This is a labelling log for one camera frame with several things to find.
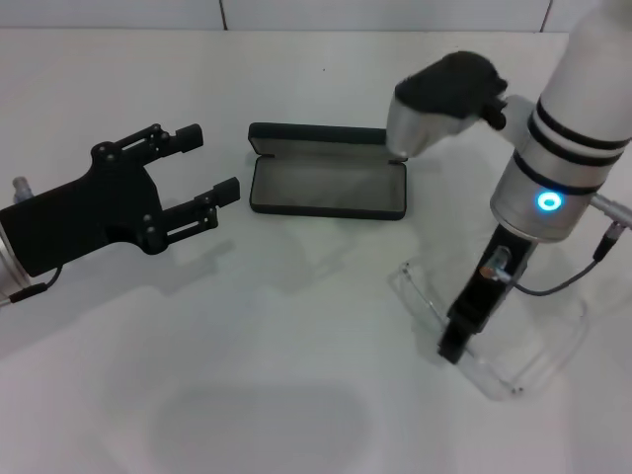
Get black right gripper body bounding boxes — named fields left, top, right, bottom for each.
left=445, top=222, right=540, bottom=331

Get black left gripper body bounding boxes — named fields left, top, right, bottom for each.
left=0, top=140, right=168, bottom=278

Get clear white glasses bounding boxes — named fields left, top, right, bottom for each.
left=386, top=260, right=593, bottom=402

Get black glasses case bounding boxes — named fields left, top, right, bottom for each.
left=246, top=121, right=409, bottom=222

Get dark right gripper cable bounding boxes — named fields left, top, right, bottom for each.
left=513, top=216, right=631, bottom=298

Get dark gripper cable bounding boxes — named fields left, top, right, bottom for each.
left=0, top=266, right=64, bottom=306
left=513, top=216, right=631, bottom=298

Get dark left gripper cable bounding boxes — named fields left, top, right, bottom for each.
left=0, top=266, right=64, bottom=306

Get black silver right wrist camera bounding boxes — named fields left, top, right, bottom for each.
left=384, top=50, right=511, bottom=159

